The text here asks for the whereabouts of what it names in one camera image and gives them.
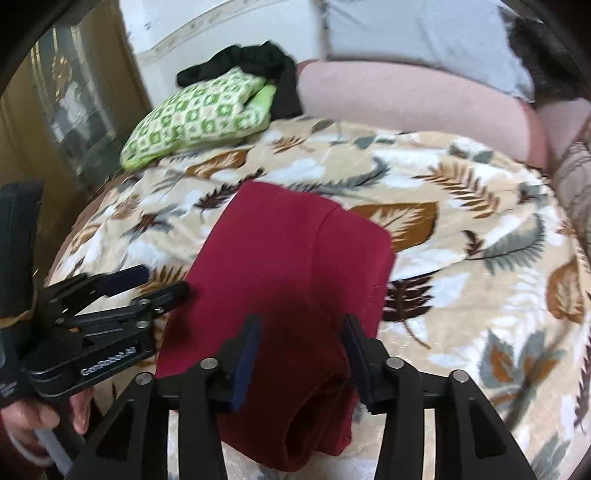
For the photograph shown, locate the leaf print blanket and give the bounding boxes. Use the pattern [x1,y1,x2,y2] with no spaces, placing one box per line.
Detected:
[46,115,591,480]

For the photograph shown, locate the large pink quilted cushion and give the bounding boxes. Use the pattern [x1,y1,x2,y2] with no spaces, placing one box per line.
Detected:
[295,60,550,169]

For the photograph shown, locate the person's left hand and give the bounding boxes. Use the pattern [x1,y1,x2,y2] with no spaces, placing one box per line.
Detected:
[0,390,94,468]

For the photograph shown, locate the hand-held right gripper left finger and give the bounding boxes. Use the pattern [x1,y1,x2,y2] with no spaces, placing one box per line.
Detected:
[65,314,263,480]

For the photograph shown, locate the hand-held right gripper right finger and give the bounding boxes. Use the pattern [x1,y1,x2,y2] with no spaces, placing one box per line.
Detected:
[342,315,539,480]

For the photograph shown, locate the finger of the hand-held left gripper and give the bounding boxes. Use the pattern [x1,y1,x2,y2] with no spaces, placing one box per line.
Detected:
[50,265,150,315]
[68,281,191,334]

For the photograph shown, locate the striped brown pillow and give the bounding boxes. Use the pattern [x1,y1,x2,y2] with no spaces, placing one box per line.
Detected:
[551,142,591,259]

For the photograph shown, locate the black cloth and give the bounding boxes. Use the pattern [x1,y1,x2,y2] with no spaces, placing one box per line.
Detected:
[176,41,304,120]

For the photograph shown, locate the dark furry blanket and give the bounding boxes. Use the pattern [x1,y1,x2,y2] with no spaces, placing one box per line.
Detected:
[501,4,591,100]

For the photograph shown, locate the grey pillow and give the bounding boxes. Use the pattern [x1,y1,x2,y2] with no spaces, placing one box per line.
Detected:
[321,0,536,102]

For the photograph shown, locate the wooden glass door cabinet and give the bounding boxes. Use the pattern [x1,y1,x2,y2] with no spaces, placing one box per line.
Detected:
[0,23,153,278]

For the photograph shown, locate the green patterned pillow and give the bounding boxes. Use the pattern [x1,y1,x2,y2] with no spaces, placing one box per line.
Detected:
[120,67,278,170]

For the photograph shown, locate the dark red garment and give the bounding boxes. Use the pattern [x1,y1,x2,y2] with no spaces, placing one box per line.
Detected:
[156,180,397,472]

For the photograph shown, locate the small pink cushion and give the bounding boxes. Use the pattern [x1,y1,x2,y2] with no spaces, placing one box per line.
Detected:
[538,99,591,162]

